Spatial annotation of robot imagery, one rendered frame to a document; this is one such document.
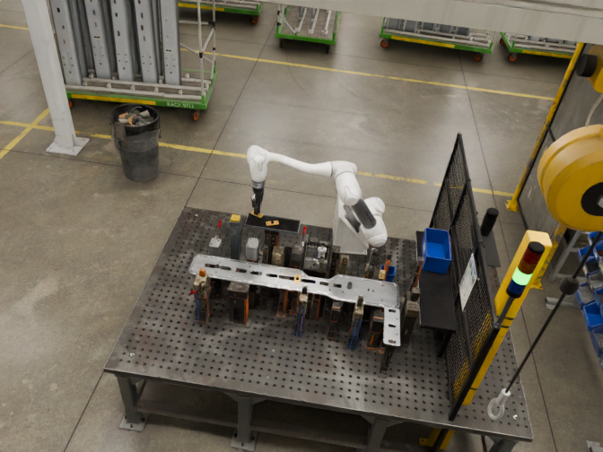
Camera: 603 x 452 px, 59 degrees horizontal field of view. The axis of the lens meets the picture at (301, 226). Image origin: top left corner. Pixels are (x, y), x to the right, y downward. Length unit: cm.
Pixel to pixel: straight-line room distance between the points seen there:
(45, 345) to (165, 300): 122
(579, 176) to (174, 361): 292
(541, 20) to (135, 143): 523
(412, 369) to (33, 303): 310
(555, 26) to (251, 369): 292
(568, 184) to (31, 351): 421
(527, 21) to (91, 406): 387
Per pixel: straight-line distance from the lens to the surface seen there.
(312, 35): 925
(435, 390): 350
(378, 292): 348
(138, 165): 590
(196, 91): 721
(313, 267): 361
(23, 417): 430
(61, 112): 649
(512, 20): 71
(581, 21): 73
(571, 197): 85
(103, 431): 409
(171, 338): 355
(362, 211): 359
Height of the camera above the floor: 349
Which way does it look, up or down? 40 degrees down
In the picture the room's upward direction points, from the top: 6 degrees clockwise
